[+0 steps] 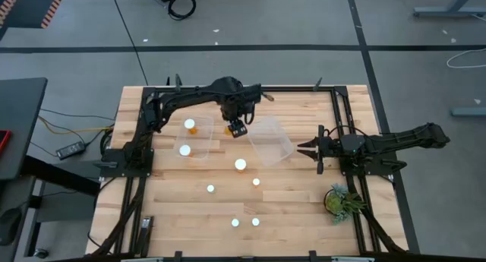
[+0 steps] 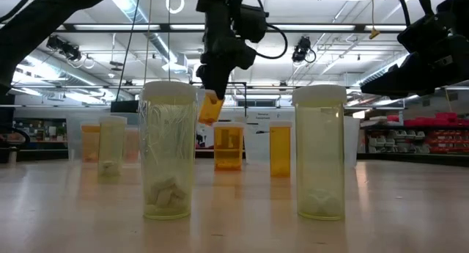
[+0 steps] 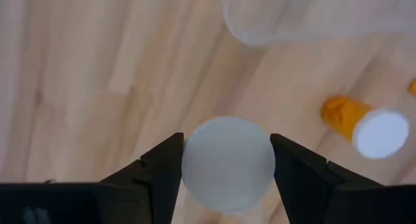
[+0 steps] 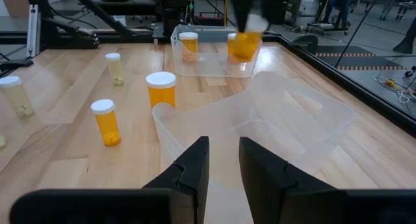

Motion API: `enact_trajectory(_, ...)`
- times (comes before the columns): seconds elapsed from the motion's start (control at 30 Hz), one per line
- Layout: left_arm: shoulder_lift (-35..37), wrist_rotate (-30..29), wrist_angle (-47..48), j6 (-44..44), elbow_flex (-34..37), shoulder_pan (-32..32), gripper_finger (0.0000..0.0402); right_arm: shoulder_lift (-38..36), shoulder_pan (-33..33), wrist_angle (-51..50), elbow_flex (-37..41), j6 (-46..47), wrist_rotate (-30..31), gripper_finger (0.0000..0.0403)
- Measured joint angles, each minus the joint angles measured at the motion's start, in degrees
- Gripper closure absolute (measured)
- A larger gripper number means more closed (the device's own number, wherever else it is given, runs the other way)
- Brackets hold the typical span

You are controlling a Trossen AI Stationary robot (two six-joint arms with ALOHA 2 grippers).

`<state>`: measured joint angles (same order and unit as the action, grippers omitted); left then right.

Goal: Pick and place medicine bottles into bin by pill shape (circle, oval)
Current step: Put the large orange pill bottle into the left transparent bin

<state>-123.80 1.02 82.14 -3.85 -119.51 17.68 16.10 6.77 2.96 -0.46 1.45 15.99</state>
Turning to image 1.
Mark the grey metal bracket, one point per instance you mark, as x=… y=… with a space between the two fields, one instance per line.
x=145 y=226

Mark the orange pill bottle white cap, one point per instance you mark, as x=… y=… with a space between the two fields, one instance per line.
x=189 y=124
x=240 y=164
x=185 y=150
x=227 y=131

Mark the frosted plastic bin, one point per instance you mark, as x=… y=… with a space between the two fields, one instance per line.
x=269 y=140

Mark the orange striped floor mat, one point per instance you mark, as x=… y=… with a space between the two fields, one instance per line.
x=30 y=7

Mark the small orange pill bottle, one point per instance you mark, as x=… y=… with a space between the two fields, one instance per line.
x=256 y=182

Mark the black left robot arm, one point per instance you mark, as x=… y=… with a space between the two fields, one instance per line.
x=182 y=96

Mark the black desk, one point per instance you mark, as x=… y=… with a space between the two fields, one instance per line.
x=19 y=121

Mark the red object on desk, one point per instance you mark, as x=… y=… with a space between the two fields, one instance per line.
x=4 y=140

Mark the black power adapter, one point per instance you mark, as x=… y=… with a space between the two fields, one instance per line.
x=70 y=150

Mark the potted succulent plant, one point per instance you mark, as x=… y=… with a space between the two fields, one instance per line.
x=336 y=203

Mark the grey desk foot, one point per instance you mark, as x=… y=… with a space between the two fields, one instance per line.
x=452 y=12
x=469 y=111

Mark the grey table clamp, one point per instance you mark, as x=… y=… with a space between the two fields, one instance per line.
x=177 y=81
x=317 y=84

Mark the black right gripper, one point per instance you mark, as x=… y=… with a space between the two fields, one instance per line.
x=332 y=148

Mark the silver aluminium extrusion piece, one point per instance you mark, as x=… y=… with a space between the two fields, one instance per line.
x=351 y=259
x=146 y=259

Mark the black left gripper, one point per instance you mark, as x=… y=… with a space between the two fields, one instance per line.
x=235 y=119

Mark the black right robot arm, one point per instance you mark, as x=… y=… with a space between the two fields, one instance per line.
x=410 y=138

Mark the clear plastic bin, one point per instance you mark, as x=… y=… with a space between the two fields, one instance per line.
x=203 y=140

